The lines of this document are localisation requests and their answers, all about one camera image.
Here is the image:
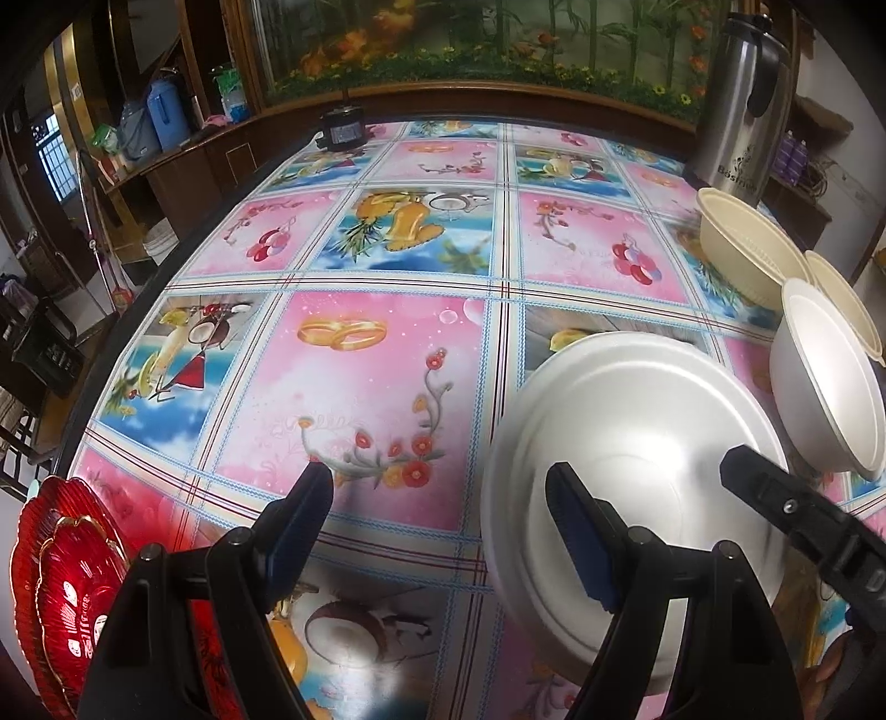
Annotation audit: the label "white foam bowl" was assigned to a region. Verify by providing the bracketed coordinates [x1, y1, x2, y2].
[769, 277, 884, 481]
[481, 332, 787, 682]

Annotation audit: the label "large red glass plate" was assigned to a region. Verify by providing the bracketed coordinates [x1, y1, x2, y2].
[11, 477, 129, 718]

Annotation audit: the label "small beige plastic bowl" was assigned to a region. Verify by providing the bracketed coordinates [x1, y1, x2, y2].
[803, 250, 884, 366]

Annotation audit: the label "large beige plastic bowl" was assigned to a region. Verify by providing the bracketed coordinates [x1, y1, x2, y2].
[697, 188, 814, 312]

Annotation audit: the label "person's right hand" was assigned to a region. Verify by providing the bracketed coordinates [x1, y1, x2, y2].
[797, 633, 848, 720]

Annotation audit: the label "colourful patterned tablecloth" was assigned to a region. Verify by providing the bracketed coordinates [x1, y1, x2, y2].
[70, 120, 775, 718]

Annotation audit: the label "wooden chair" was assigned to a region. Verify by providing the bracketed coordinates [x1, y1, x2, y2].
[2, 275, 119, 501]

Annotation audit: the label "white plastic bucket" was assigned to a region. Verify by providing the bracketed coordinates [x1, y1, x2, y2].
[143, 218, 179, 265]

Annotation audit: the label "wooden cabinet counter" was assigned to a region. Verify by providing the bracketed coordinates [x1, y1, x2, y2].
[102, 81, 832, 245]

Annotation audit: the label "purple bottles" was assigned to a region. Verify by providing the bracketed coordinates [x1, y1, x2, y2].
[772, 131, 808, 186]

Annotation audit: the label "small black device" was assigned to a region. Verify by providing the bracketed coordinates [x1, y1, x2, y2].
[317, 105, 368, 152]

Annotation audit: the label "grey-blue thermos flask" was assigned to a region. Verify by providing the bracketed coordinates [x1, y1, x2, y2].
[117, 100, 161, 165]

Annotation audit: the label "blue thermos flask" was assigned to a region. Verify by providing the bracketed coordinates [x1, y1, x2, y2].
[147, 78, 189, 152]

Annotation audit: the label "stainless steel thermos jug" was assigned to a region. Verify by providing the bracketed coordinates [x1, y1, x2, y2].
[683, 12, 791, 205]

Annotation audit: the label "green white bag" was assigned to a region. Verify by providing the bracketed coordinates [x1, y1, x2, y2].
[213, 68, 251, 123]

